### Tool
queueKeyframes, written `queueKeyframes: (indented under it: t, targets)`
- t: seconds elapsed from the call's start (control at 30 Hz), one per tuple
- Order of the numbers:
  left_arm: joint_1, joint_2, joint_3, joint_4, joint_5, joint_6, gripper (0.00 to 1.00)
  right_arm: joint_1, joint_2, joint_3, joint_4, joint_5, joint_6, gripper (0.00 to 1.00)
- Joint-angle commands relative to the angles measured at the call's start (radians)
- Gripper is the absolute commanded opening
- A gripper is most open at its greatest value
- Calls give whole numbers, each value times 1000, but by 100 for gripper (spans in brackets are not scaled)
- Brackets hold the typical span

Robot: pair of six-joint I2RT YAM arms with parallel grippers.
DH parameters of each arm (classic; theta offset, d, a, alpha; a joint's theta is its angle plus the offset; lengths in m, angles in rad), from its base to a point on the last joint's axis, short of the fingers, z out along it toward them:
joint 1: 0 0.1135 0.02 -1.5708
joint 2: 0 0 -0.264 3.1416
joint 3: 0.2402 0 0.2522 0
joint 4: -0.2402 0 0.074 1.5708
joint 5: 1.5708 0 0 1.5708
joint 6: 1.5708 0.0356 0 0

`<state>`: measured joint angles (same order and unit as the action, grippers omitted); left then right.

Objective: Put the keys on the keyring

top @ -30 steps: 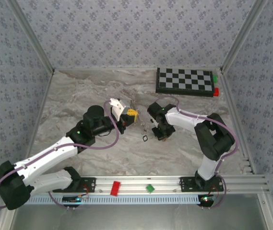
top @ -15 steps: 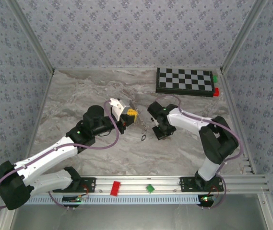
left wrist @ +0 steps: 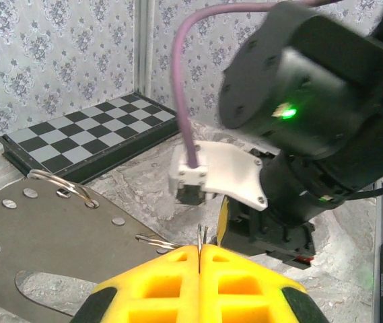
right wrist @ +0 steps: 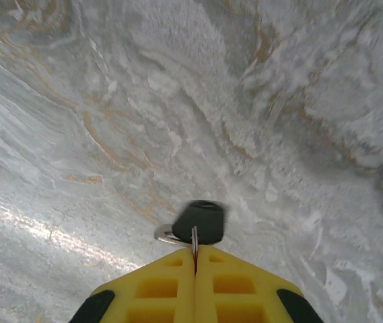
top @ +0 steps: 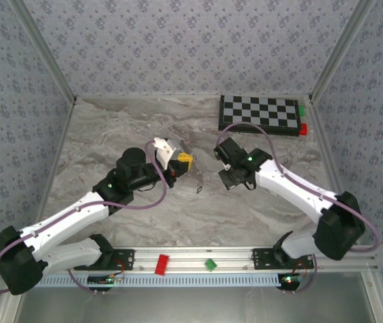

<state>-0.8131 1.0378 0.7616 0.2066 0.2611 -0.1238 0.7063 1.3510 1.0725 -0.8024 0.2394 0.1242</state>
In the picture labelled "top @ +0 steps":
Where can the clear plastic bag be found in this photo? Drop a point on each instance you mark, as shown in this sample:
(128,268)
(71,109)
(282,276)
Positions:
(200,180)

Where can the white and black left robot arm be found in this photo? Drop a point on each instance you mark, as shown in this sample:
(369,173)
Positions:
(73,254)

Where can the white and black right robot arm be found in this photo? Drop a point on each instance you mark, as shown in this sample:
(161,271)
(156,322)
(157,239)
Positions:
(285,191)

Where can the black and grey checkerboard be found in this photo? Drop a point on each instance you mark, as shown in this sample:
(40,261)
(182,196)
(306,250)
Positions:
(258,111)

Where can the small red block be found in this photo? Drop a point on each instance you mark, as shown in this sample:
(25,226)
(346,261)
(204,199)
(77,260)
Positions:
(303,129)

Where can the small green block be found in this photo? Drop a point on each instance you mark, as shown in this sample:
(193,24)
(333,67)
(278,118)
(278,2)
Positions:
(302,111)

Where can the red toy brick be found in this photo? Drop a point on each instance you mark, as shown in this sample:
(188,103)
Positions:
(162,265)

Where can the green toy brick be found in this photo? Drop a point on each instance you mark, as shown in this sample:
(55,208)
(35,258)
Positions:
(210,264)

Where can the grey metal shelf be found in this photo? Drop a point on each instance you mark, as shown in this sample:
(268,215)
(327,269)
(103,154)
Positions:
(191,306)

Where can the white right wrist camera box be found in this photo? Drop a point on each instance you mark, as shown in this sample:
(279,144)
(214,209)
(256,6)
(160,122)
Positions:
(227,166)

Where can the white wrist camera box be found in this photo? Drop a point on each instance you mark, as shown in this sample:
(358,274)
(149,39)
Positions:
(164,148)
(227,166)

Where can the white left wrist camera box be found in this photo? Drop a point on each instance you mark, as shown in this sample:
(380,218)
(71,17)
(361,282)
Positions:
(164,148)

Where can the aluminium table edge rail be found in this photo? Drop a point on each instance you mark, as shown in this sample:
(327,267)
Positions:
(325,141)
(60,141)

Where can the aluminium mounting rail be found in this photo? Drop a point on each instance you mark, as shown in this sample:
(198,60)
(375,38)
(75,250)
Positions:
(191,260)

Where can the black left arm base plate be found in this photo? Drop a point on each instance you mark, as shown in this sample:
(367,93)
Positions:
(128,266)

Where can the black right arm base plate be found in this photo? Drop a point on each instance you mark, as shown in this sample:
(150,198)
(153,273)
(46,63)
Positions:
(260,264)

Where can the aluminium frame post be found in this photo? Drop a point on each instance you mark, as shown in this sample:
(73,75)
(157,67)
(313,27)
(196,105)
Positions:
(341,50)
(45,50)

